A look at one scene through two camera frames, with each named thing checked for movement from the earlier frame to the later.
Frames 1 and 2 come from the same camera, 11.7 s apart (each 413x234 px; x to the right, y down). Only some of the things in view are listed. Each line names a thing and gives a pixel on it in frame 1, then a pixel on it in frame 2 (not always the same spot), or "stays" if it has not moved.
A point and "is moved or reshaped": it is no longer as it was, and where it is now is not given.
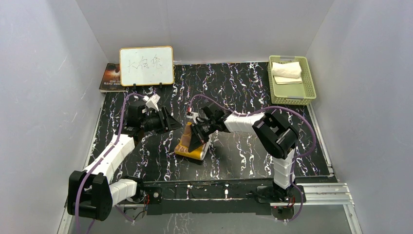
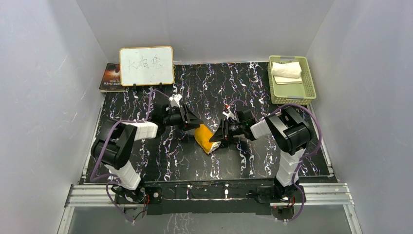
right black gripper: [195, 142] to [222, 132]
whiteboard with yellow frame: [146, 66] stays
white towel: [287, 73] stays
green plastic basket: [295, 94] stays
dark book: [111, 82] stays
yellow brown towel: [182, 148] is moved or reshaped
